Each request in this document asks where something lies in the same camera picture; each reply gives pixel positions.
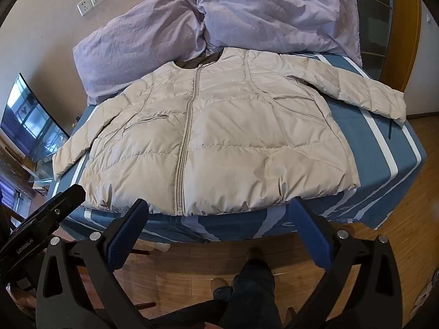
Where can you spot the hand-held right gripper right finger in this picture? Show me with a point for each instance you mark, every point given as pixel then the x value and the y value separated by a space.
pixel 308 234

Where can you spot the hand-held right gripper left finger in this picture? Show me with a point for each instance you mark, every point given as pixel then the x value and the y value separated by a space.
pixel 127 228

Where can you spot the beige puffer jacket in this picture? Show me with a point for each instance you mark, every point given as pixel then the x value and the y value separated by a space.
pixel 233 137

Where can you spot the glass television stand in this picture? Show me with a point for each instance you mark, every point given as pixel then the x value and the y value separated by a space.
pixel 43 178

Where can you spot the person's right leg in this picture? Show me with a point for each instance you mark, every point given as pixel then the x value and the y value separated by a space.
pixel 255 291

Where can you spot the blue striped bed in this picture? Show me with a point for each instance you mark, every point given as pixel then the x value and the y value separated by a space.
pixel 377 150

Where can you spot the flat screen television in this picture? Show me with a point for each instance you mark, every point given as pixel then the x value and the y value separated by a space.
pixel 31 120

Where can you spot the lavender pillow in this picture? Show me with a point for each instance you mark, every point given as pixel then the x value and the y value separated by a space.
pixel 137 37
pixel 274 10

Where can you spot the frosted glass door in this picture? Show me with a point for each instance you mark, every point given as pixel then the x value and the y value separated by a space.
pixel 374 10

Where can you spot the wooden door frame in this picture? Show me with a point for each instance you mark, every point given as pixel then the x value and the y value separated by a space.
pixel 410 34

